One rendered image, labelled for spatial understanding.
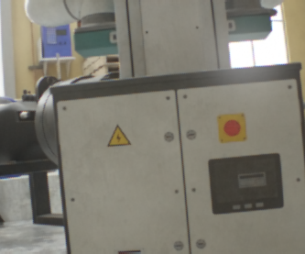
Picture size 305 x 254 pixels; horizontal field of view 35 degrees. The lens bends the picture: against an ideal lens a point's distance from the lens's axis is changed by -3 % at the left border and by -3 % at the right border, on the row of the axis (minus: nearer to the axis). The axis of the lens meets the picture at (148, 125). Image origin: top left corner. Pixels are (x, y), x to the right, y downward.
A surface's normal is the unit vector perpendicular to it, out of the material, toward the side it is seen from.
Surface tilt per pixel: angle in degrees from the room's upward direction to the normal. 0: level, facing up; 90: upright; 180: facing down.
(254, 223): 90
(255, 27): 90
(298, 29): 90
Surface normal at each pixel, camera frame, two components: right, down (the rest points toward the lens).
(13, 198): 0.33, -0.06
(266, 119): -0.07, -0.03
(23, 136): -0.42, 0.01
